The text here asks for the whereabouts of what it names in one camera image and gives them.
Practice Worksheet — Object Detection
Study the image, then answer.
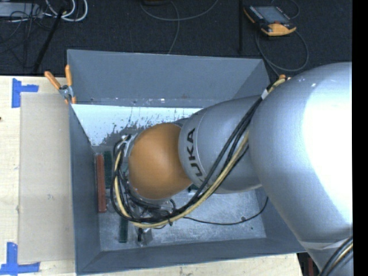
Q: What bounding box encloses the dark green flat block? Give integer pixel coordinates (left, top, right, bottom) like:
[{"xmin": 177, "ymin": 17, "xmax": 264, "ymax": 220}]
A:
[
  {"xmin": 118, "ymin": 217, "xmax": 129, "ymax": 244},
  {"xmin": 103, "ymin": 150, "xmax": 113, "ymax": 190}
]

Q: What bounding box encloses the red-brown flat block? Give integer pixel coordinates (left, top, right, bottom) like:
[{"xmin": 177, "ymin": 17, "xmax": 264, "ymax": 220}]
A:
[{"xmin": 95, "ymin": 153, "xmax": 108, "ymax": 213}]

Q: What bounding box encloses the grey metal bin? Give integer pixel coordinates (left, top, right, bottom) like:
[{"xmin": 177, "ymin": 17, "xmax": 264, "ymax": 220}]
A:
[{"xmin": 66, "ymin": 49, "xmax": 306, "ymax": 276}]

